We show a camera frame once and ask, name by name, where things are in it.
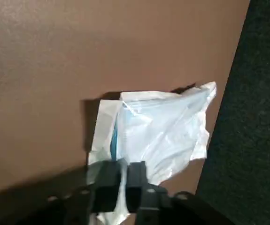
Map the new mask packet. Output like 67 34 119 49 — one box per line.
89 81 218 223

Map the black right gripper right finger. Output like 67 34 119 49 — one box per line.
126 161 174 225

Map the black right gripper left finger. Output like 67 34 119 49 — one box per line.
46 160 122 225

